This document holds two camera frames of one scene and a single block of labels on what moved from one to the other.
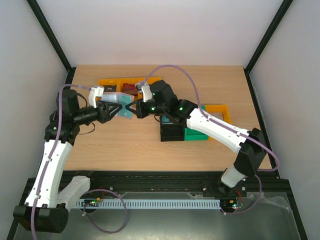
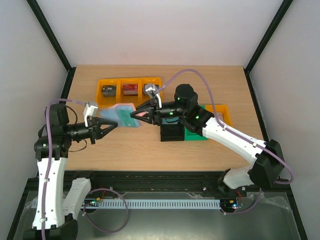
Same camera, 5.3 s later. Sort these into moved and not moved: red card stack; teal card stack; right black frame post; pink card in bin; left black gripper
Moved: left black gripper
Not moved: pink card in bin; red card stack; teal card stack; right black frame post
